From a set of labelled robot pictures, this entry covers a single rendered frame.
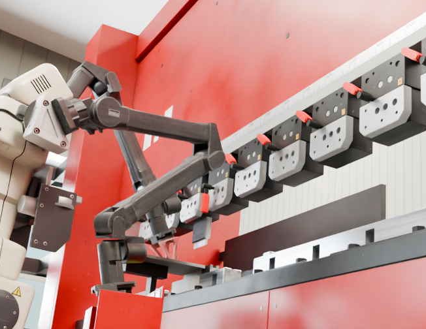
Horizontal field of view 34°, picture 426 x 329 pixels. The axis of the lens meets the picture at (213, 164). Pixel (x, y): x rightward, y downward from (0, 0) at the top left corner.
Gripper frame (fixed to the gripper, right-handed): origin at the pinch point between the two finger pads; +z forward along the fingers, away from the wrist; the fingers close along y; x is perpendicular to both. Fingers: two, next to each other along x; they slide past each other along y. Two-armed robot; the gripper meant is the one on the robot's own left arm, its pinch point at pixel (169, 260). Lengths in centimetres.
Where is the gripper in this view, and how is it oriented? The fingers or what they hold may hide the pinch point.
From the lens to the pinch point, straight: 228.9
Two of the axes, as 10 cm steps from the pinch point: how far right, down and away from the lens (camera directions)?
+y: -4.6, 2.5, 8.5
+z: 3.1, 9.4, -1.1
